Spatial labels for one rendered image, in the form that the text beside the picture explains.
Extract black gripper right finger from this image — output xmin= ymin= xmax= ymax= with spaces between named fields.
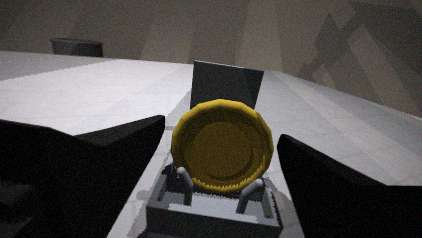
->
xmin=277 ymin=134 xmax=422 ymax=238

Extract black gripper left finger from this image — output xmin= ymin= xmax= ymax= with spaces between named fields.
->
xmin=0 ymin=115 xmax=165 ymax=238

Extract yellow plate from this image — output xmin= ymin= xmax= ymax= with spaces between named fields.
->
xmin=171 ymin=99 xmax=274 ymax=194

